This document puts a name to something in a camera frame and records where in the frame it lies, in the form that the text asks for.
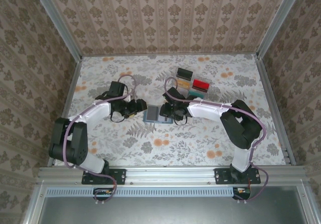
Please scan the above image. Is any clear acrylic organizer box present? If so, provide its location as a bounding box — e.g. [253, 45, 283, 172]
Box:
[173, 73, 211, 101]

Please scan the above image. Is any grey metal panel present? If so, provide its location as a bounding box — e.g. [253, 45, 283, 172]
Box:
[22, 183, 321, 224]

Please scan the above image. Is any floral table cover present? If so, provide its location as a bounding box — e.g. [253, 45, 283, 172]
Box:
[54, 54, 289, 167]

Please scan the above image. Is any grey card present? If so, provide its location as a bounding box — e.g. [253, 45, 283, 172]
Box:
[146, 105, 159, 122]

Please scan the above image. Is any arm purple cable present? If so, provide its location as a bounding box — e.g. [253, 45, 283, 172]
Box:
[164, 77, 269, 203]
[62, 75, 137, 204]

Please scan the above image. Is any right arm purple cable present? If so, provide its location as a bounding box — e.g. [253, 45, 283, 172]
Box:
[164, 77, 269, 203]

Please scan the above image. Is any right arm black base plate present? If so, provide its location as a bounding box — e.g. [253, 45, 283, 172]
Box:
[214, 168, 261, 185]

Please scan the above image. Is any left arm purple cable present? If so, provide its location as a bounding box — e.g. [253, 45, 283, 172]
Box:
[62, 75, 137, 204]

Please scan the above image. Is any aluminium side rail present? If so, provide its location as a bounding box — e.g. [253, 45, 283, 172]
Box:
[254, 54, 298, 166]
[47, 57, 84, 167]

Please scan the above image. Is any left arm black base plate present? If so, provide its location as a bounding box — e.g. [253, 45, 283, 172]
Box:
[81, 168, 126, 185]

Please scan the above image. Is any aluminium back rail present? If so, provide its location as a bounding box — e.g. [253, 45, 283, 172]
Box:
[81, 52, 259, 58]

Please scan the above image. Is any black cable connector port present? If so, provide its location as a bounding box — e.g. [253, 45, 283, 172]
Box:
[232, 186, 252, 201]
[93, 187, 114, 201]

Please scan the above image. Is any red card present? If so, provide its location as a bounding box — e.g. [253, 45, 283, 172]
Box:
[192, 79, 210, 93]

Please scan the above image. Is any grey slotted cable duct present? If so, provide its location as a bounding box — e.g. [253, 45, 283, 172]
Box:
[46, 186, 235, 198]

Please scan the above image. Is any aluminium corner post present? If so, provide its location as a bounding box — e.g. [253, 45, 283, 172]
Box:
[29, 0, 84, 61]
[255, 0, 306, 59]

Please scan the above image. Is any teal leather card holder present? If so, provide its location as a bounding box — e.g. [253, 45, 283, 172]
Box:
[142, 104, 174, 125]

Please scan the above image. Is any black card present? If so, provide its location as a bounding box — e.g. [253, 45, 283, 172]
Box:
[177, 67, 194, 81]

